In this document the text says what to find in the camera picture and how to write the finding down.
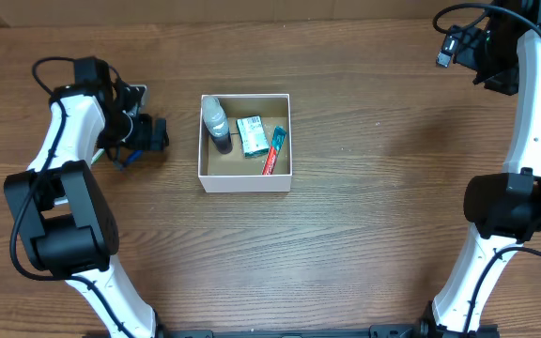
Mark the green white soap box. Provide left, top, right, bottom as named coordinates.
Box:
left=236, top=115, right=270, bottom=158

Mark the clear bottle with black cap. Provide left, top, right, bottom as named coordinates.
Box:
left=202, top=96, right=233, bottom=154

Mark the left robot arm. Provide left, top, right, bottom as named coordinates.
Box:
left=4, top=56, right=170, bottom=337

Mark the Colgate toothpaste tube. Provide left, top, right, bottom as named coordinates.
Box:
left=262, top=126, right=287, bottom=176

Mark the blue disposable razor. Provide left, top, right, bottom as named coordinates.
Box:
left=113, top=150, right=143, bottom=171

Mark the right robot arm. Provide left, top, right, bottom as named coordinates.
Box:
left=370, top=0, right=541, bottom=337

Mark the green white toothbrush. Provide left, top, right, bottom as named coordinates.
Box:
left=91, top=148, right=105, bottom=164

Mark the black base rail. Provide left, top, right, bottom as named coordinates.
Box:
left=82, top=321, right=501, bottom=338

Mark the white cardboard box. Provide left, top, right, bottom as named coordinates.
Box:
left=197, top=94, right=293, bottom=193

